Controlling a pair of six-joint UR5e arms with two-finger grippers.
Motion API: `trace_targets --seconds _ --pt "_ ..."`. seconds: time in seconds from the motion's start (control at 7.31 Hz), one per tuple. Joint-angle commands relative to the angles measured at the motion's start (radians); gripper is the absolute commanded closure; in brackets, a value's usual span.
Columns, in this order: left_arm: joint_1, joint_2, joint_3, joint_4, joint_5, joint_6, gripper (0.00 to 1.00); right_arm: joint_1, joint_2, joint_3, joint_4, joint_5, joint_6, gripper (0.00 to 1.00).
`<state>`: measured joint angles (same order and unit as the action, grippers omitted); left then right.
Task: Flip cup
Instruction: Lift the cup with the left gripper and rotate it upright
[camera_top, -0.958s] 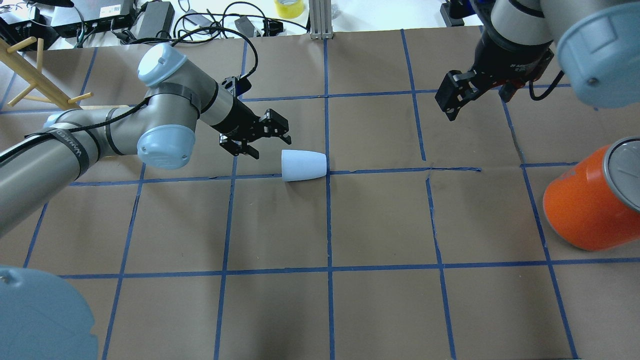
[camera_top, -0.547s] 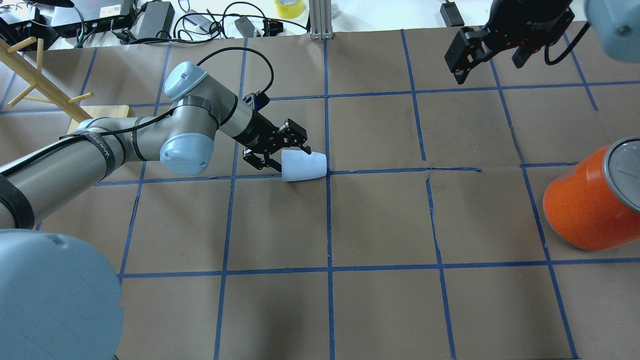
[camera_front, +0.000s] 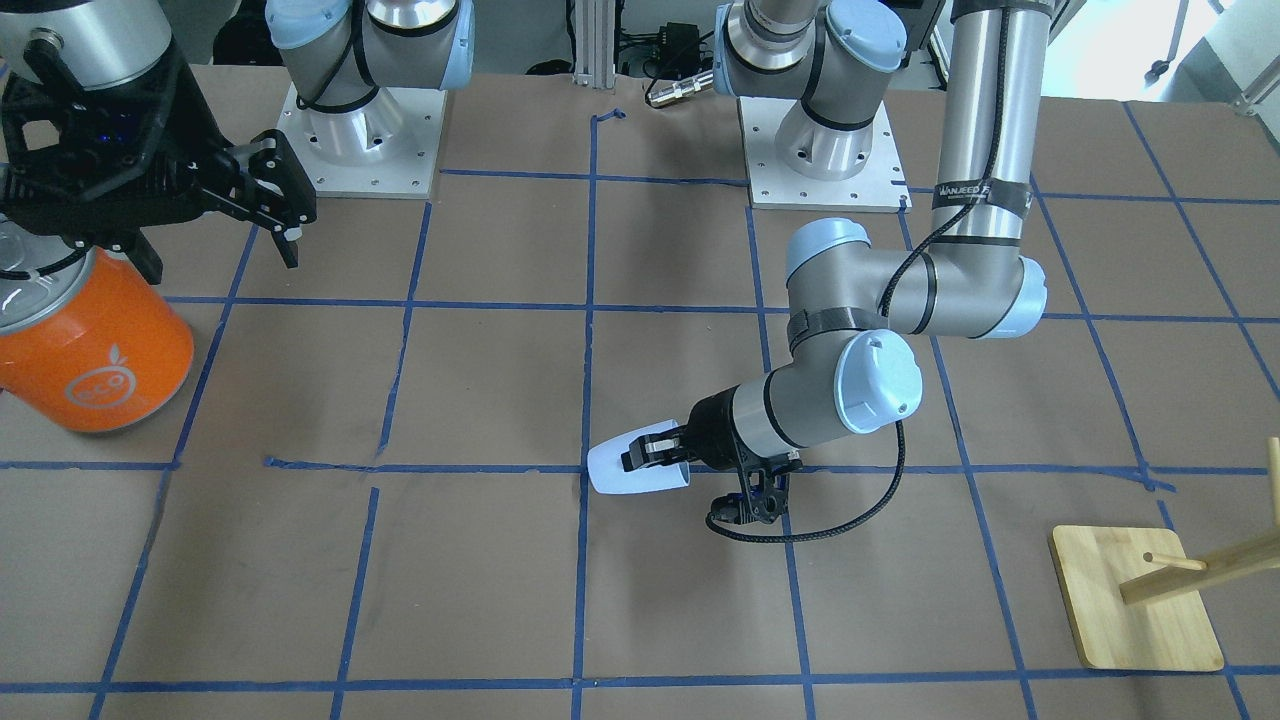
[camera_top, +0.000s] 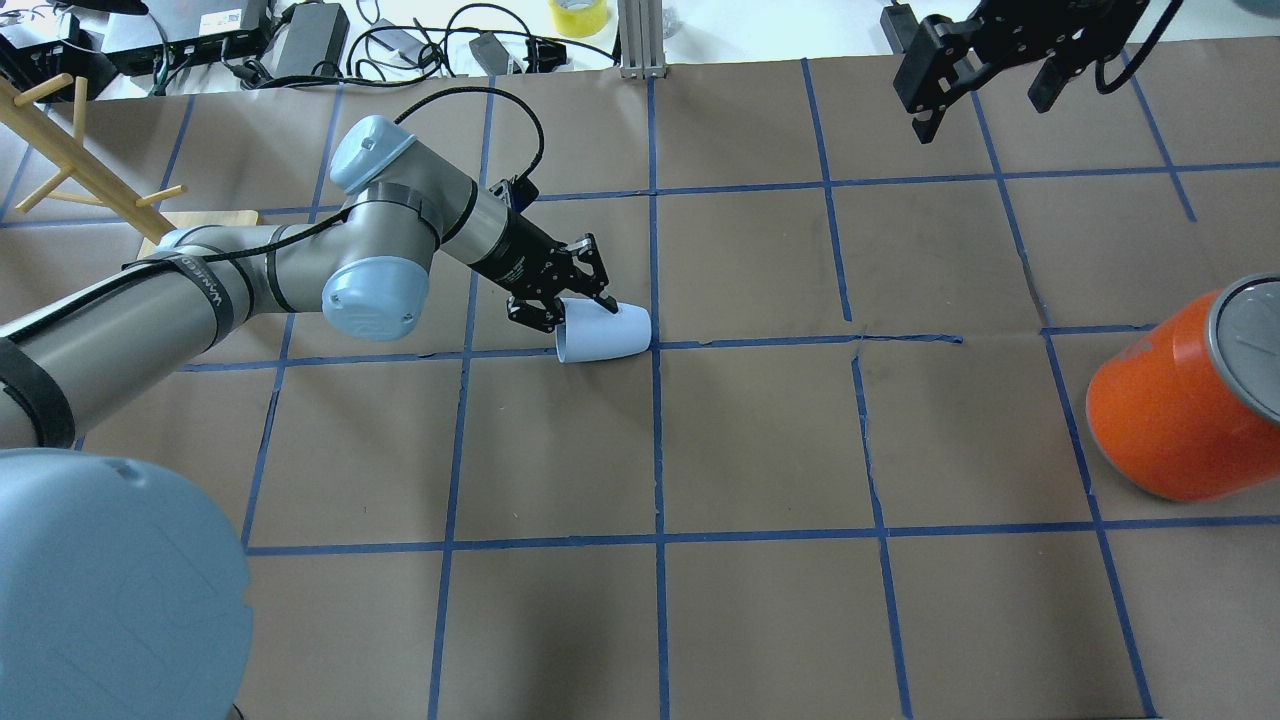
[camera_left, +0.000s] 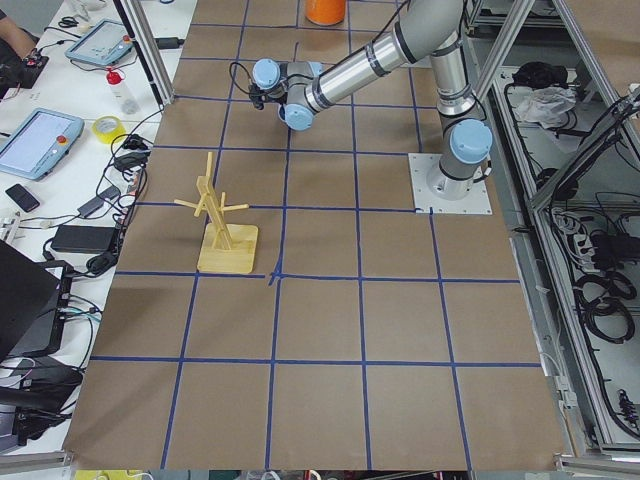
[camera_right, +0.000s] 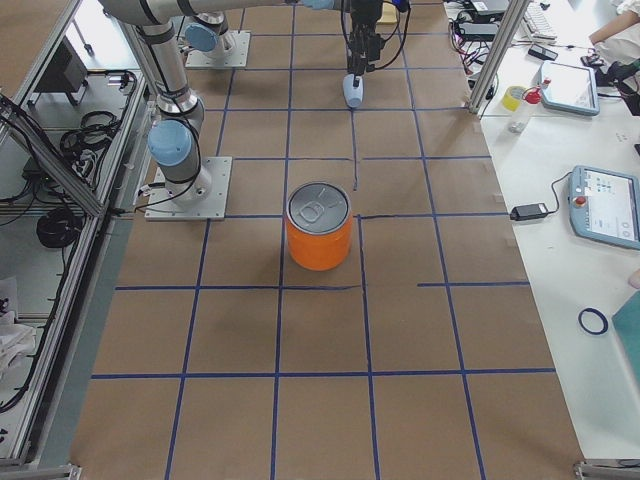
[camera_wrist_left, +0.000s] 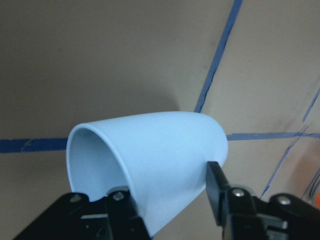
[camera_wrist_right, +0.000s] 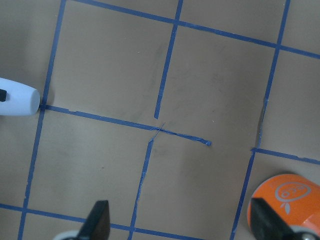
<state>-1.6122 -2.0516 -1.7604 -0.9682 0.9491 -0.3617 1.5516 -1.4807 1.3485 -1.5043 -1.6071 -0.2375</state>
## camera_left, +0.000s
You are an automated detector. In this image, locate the black smartphone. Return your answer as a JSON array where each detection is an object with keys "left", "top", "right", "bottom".
[{"left": 5, "top": 184, "right": 40, "bottom": 212}]

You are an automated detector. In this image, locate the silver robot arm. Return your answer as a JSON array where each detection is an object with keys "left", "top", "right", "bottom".
[{"left": 246, "top": 1, "right": 493, "bottom": 201}]

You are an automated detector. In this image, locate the yellow tape roll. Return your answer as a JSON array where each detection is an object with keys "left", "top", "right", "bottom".
[{"left": 91, "top": 115, "right": 126, "bottom": 144}]

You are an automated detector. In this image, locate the blue teach pendant near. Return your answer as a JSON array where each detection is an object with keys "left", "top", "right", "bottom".
[{"left": 1, "top": 108, "right": 85, "bottom": 180}]

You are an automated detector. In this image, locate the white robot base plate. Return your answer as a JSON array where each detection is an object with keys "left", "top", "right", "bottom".
[{"left": 408, "top": 153, "right": 492, "bottom": 215}]

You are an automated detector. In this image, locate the red cap squeeze bottle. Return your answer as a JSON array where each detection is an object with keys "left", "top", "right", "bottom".
[{"left": 106, "top": 68, "right": 139, "bottom": 115}]

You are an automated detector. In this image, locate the wooden cup rack stand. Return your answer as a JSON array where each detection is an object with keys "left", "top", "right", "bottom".
[{"left": 174, "top": 152, "right": 259, "bottom": 275}]

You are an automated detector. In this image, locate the orange cup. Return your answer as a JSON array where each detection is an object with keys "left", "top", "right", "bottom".
[{"left": 305, "top": 0, "right": 347, "bottom": 26}]

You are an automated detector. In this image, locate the person forearm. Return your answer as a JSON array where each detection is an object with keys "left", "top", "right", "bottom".
[{"left": 0, "top": 11, "right": 36, "bottom": 58}]

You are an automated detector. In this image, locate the large black power brick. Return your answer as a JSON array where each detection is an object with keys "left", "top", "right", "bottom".
[{"left": 51, "top": 225, "right": 116, "bottom": 254}]

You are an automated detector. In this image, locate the blue teach pendant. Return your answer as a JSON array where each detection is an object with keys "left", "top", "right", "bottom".
[
  {"left": 65, "top": 19, "right": 133, "bottom": 67},
  {"left": 1, "top": 108, "right": 85, "bottom": 180}
]

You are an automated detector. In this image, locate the black laptop computer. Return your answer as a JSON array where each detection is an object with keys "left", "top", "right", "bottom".
[{"left": 1, "top": 242, "right": 72, "bottom": 360}]

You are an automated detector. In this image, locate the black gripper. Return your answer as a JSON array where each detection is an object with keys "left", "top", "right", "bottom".
[{"left": 248, "top": 83, "right": 280, "bottom": 109}]

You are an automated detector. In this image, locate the aluminium frame post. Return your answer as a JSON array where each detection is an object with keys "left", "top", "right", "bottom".
[{"left": 113, "top": 0, "right": 174, "bottom": 107}]

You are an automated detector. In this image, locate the blue teach pendant far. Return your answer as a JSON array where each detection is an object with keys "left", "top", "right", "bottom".
[{"left": 65, "top": 19, "right": 133, "bottom": 67}]

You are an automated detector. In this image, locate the white power strip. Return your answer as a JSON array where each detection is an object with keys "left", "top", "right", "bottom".
[{"left": 554, "top": 209, "right": 598, "bottom": 273}]

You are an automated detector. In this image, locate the crumpled white cloth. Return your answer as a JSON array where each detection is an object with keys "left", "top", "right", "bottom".
[{"left": 515, "top": 86, "right": 577, "bottom": 129}]

